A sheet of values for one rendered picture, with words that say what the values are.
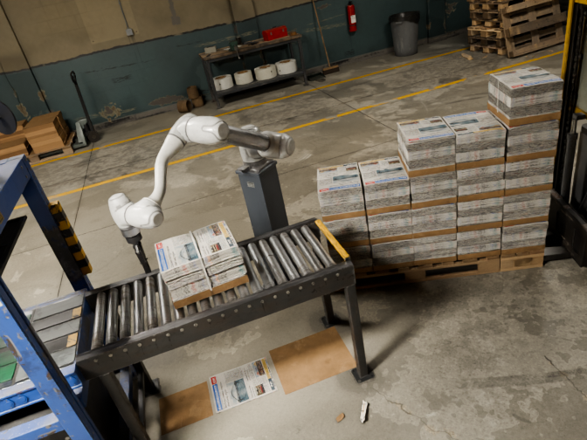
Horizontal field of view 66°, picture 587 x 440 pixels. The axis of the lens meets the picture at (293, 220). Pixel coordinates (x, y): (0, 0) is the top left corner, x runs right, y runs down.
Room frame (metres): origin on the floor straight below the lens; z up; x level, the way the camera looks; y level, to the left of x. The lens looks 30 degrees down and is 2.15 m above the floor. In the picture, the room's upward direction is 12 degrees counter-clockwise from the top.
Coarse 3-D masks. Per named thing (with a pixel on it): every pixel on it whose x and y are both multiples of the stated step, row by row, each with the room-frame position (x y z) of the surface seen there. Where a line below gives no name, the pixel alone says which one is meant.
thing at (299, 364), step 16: (320, 336) 2.19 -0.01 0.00; (336, 336) 2.16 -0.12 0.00; (272, 352) 2.14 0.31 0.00; (288, 352) 2.11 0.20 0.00; (304, 352) 2.08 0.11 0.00; (320, 352) 2.05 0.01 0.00; (336, 352) 2.03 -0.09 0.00; (288, 368) 1.98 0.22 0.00; (304, 368) 1.95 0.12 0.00; (320, 368) 1.93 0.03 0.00; (336, 368) 1.90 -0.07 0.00; (288, 384) 1.86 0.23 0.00; (304, 384) 1.83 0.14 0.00
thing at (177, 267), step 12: (168, 240) 2.01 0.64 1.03; (180, 240) 1.99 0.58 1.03; (156, 252) 1.92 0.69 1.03; (168, 252) 1.90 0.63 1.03; (180, 252) 1.87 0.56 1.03; (168, 264) 1.80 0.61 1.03; (180, 264) 1.78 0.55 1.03; (192, 264) 1.78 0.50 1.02; (168, 276) 1.75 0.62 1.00; (180, 276) 1.76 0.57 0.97; (192, 276) 1.77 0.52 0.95; (180, 288) 1.76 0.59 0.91; (192, 288) 1.77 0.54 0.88
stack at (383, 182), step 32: (384, 160) 2.86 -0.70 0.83; (320, 192) 2.59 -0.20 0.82; (352, 192) 2.57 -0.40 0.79; (384, 192) 2.54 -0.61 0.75; (416, 192) 2.52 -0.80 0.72; (448, 192) 2.49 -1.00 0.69; (480, 192) 2.46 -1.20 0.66; (352, 224) 2.57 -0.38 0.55; (384, 224) 2.54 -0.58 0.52; (416, 224) 2.52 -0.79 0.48; (448, 224) 2.49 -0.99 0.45; (352, 256) 2.58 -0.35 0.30; (384, 256) 2.55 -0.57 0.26; (416, 256) 2.52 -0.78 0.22; (448, 256) 2.49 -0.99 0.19
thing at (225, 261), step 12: (204, 228) 2.06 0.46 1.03; (216, 228) 2.03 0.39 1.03; (228, 228) 2.01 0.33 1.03; (204, 240) 1.94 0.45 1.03; (216, 240) 1.92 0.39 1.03; (228, 240) 1.89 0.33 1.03; (216, 252) 1.81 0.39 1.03; (228, 252) 1.82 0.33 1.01; (216, 264) 1.80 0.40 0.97; (228, 264) 1.82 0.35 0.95; (240, 264) 1.83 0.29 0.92; (216, 276) 1.80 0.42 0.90; (228, 276) 1.82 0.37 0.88; (240, 276) 1.83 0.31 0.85
